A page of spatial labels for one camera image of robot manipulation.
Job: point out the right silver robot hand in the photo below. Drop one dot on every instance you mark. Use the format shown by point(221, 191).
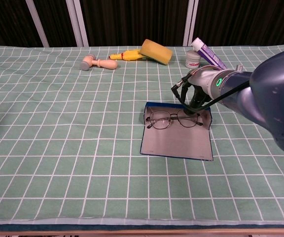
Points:
point(203, 79)

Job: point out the dark blue glasses case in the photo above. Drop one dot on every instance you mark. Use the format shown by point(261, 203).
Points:
point(176, 143)

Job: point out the right purple robot arm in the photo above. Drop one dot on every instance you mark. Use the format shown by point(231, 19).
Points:
point(275, 98)

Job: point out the thin metal eyeglasses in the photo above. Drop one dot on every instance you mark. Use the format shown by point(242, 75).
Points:
point(174, 115)

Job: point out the small white cream jar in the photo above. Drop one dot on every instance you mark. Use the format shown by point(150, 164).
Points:
point(192, 61)

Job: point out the purple white toothpaste tube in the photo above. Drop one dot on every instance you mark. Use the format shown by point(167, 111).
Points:
point(206, 53)

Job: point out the yellow sponge block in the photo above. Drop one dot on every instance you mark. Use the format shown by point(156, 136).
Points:
point(156, 52)

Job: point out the yellow rubber chicken toy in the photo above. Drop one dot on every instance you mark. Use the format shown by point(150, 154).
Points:
point(129, 54)

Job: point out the dark pleated curtain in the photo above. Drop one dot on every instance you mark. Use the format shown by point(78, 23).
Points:
point(132, 19)

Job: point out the pink wooden toy hammer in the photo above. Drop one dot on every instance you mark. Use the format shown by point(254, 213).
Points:
point(107, 64)

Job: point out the dark blue underlay cloth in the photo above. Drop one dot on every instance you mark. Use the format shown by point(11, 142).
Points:
point(142, 227)

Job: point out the green checked tablecloth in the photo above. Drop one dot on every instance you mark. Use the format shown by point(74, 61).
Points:
point(58, 148)

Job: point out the white double frame post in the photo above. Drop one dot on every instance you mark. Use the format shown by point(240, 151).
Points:
point(190, 24)

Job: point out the wide white frame post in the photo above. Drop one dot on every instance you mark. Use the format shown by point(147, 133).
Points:
point(79, 24)

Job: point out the thin white frame post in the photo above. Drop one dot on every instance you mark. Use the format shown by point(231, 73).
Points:
point(37, 24)

